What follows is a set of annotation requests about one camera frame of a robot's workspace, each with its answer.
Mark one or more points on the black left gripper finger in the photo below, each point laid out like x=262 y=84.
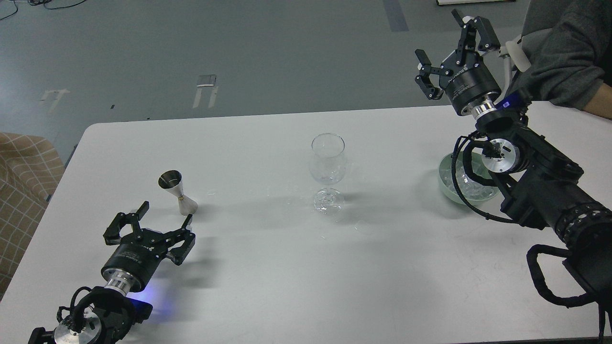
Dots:
x=112 y=233
x=177 y=244

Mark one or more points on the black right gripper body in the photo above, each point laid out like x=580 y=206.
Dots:
x=466 y=79

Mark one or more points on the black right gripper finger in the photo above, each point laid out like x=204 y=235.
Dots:
x=477 y=38
x=426 y=70

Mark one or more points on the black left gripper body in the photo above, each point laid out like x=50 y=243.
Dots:
x=138 y=255

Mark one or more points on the steel cocktail jigger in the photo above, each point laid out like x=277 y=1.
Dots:
x=171 y=181

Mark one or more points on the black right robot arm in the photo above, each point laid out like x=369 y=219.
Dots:
x=539 y=184

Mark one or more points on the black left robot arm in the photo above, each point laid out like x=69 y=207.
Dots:
x=105 y=315

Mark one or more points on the green bowl of ice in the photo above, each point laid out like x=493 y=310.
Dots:
x=472 y=191

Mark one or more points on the clear wine glass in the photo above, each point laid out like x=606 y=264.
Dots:
x=327 y=167

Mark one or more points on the white office chair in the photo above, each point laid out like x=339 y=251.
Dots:
x=514 y=58

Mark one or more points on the person in grey hoodie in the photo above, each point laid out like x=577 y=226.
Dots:
x=569 y=46

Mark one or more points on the beige checked cloth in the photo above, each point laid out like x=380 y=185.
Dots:
x=30 y=171

